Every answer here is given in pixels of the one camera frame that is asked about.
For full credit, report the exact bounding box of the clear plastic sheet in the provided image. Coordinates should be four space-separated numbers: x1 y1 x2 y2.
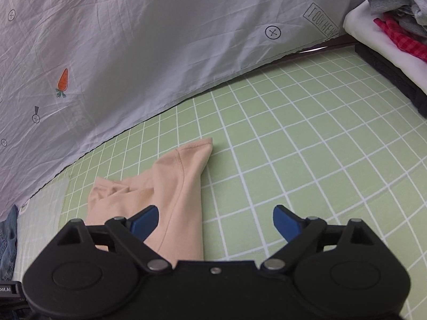
13 177 70 282

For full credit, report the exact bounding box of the beige long-sleeve shirt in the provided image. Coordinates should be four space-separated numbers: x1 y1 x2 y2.
85 137 214 269

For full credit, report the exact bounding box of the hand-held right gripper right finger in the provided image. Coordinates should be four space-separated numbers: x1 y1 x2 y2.
262 206 379 270

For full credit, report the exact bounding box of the green grid mat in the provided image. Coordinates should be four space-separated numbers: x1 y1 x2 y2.
13 43 427 320

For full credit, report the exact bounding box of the white folded cloth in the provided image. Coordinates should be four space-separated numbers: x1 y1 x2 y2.
343 2 427 95

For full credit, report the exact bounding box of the red checked cloth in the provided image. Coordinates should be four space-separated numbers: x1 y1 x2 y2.
374 13 427 63

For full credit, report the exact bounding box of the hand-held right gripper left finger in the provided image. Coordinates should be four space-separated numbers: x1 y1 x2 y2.
56 205 169 271

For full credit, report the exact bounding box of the grey printed bedsheet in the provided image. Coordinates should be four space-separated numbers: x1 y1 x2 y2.
0 0 367 222

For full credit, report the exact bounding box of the black folded cloth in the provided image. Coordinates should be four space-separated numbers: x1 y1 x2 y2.
354 43 427 119

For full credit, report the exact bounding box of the blue denim jacket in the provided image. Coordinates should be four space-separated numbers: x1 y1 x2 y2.
0 204 19 282

